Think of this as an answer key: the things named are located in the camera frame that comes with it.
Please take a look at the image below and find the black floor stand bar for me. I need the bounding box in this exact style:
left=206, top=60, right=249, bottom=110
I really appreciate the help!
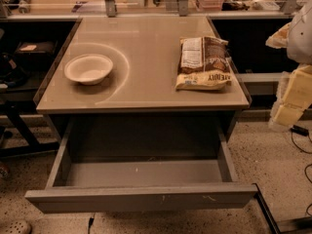
left=253, top=182, right=312, bottom=234

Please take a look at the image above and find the black side table frame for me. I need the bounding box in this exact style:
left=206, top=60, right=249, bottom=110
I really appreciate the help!
left=0, top=101, right=59, bottom=158

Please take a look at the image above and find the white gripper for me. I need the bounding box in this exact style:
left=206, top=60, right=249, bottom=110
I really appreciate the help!
left=268, top=64, right=312, bottom=130

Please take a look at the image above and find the brown yellow snack bag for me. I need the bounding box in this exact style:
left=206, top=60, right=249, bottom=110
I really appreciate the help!
left=175, top=36, right=232, bottom=91

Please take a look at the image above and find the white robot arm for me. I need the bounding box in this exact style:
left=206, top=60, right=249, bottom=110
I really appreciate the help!
left=265, top=0, right=312, bottom=132

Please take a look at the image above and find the white paper bowl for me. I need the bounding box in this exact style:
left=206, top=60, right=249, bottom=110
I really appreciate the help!
left=64, top=54, right=113, bottom=85

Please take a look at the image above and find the black floor cable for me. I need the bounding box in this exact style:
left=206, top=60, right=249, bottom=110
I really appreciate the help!
left=290, top=124, right=312, bottom=216

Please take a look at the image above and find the white perforated shoe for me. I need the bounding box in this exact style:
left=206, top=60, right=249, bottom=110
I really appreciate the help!
left=0, top=220, right=32, bottom=234

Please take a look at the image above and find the black box on shelf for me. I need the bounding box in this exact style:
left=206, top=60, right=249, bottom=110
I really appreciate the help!
left=15, top=41, right=56, bottom=61

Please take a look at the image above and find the grey top drawer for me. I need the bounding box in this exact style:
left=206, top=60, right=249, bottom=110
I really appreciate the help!
left=25, top=115, right=257, bottom=214

